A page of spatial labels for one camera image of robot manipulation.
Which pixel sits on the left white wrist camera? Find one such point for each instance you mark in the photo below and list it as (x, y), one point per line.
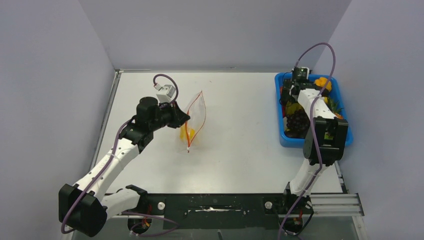
(165, 93)

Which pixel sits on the toy pineapple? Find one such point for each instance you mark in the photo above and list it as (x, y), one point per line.
(335, 108)

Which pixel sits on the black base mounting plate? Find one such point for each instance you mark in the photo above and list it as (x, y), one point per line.
(228, 211)

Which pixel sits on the toy orange bell pepper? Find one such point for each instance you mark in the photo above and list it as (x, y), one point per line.
(324, 83)

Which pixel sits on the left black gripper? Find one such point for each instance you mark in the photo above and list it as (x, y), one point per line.
(178, 117)

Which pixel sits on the clear zip top bag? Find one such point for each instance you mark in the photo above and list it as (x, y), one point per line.
(197, 111)

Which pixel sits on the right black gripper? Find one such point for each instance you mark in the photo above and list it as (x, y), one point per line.
(286, 96)

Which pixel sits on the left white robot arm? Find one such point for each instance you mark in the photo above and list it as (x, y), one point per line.
(85, 206)

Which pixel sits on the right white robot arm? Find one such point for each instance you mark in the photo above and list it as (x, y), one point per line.
(324, 140)

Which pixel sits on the toy yellow mango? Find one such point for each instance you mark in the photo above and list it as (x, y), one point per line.
(186, 135)

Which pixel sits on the toy purple grape bunch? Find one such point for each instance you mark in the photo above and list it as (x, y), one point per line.
(298, 121)

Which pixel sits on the toy yellow starfruit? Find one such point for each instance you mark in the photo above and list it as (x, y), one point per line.
(292, 107)

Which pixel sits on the blue plastic bin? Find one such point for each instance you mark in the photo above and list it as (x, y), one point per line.
(288, 142)

